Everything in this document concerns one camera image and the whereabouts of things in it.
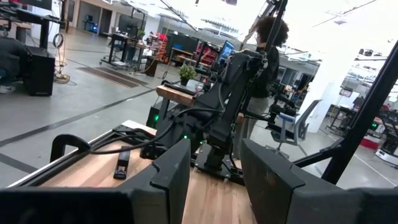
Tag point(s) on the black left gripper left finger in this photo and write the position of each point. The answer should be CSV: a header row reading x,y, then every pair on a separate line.
x,y
174,174

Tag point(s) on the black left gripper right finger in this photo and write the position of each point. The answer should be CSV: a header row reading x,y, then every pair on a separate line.
x,y
273,193

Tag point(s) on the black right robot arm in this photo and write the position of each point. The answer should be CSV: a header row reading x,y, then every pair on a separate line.
x,y
230,93

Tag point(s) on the black stapler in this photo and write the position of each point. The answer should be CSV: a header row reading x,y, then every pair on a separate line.
x,y
122,163

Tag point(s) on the wooden top table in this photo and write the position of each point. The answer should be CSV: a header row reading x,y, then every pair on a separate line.
x,y
174,95

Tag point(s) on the gray blue office chair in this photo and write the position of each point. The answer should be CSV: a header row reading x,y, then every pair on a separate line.
x,y
303,124

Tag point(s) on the striped floor mat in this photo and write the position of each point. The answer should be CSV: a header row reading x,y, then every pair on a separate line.
x,y
112,77

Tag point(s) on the small potted green plant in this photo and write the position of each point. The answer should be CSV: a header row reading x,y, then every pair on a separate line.
x,y
187,73

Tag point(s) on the person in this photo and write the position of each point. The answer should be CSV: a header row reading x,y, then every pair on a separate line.
x,y
11,56
272,74

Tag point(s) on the blue lit monitor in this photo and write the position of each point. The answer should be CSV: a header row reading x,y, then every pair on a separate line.
x,y
226,51

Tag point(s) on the black computer monitor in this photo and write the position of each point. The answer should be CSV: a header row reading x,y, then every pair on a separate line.
x,y
130,25

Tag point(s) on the black cabinet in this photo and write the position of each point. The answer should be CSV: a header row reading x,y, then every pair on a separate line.
x,y
40,71

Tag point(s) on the black aluminium rig frame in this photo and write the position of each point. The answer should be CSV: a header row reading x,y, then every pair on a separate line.
x,y
363,118

